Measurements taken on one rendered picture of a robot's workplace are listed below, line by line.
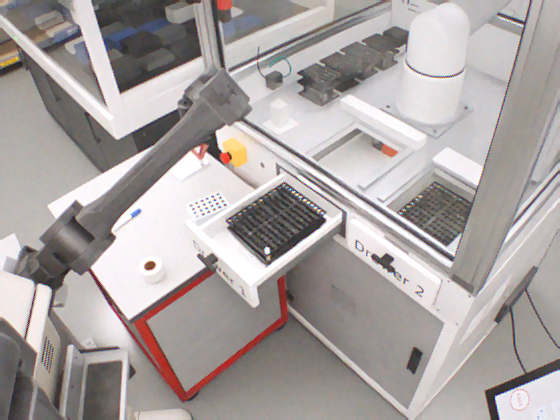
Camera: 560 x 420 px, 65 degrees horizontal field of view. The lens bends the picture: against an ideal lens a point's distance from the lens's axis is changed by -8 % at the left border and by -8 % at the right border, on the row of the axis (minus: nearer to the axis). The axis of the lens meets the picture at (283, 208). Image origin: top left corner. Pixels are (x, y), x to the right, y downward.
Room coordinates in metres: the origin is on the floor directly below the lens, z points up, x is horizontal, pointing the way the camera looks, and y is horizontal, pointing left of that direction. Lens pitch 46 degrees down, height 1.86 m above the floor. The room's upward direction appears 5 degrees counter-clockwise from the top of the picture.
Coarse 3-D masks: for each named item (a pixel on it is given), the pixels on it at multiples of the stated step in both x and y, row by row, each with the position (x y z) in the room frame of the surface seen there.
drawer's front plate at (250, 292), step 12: (192, 228) 0.85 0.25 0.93; (192, 240) 0.86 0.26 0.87; (204, 240) 0.80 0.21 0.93; (204, 252) 0.81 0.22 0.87; (216, 252) 0.76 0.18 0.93; (228, 264) 0.72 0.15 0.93; (228, 276) 0.73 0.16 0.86; (240, 276) 0.68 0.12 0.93; (240, 288) 0.69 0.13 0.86; (252, 288) 0.65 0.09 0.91; (252, 300) 0.65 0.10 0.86
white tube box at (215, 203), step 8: (216, 192) 1.11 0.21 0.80; (200, 200) 1.08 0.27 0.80; (208, 200) 1.08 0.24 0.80; (216, 200) 1.08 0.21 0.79; (224, 200) 1.07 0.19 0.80; (192, 208) 1.05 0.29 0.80; (200, 208) 1.05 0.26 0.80; (208, 208) 1.04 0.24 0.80; (216, 208) 1.04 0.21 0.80; (224, 208) 1.04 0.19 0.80; (192, 216) 1.02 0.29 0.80; (200, 216) 1.01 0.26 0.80; (208, 216) 1.01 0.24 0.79; (200, 224) 1.00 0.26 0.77
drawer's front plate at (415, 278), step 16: (352, 224) 0.82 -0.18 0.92; (352, 240) 0.82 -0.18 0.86; (368, 240) 0.77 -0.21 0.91; (384, 240) 0.75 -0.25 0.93; (368, 256) 0.77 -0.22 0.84; (400, 256) 0.70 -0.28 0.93; (384, 272) 0.72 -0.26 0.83; (400, 272) 0.69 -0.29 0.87; (416, 272) 0.65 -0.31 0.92; (416, 288) 0.64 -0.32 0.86; (432, 288) 0.61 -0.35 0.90; (432, 304) 0.61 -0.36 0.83
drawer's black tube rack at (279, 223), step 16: (272, 192) 0.99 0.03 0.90; (288, 192) 0.98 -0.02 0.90; (256, 208) 0.93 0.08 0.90; (272, 208) 0.92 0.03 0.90; (288, 208) 0.92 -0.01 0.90; (304, 208) 0.91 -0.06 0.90; (320, 208) 0.91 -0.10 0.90; (240, 224) 0.87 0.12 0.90; (256, 224) 0.87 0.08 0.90; (272, 224) 0.89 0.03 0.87; (288, 224) 0.86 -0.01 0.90; (304, 224) 0.85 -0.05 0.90; (320, 224) 0.88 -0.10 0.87; (240, 240) 0.84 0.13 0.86; (272, 240) 0.83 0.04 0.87; (288, 240) 0.80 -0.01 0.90; (272, 256) 0.78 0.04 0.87
